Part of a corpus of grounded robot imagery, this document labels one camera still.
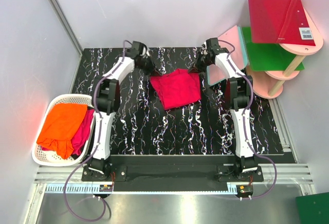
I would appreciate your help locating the crimson red t shirt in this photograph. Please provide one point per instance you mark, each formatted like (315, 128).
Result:
(177, 89)

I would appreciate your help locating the green acrylic sheet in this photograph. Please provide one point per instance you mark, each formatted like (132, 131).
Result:
(266, 57)

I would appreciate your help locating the orange t shirt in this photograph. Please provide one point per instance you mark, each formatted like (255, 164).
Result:
(61, 124)

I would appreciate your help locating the pink board teal edge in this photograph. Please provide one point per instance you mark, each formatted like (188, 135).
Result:
(233, 36)

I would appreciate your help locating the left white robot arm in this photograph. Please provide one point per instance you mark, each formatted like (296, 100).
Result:
(106, 101)

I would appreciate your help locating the magenta t shirt in basket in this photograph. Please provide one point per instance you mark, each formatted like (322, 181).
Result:
(82, 134)

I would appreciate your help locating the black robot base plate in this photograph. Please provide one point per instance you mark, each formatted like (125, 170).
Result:
(168, 174)

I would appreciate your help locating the pink wooden tiered shelf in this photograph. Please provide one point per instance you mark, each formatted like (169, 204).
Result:
(269, 84)

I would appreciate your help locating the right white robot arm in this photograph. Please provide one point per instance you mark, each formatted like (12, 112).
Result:
(238, 99)

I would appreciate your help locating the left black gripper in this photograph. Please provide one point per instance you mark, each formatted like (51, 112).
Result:
(151, 71)

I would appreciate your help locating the dark green board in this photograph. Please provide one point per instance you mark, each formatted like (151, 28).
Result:
(313, 209)

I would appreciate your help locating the aluminium frame rail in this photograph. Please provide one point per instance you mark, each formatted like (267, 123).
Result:
(66, 25)

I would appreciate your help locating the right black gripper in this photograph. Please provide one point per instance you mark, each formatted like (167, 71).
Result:
(197, 68)

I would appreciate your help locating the red acrylic sheet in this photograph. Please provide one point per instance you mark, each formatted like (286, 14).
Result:
(279, 22)

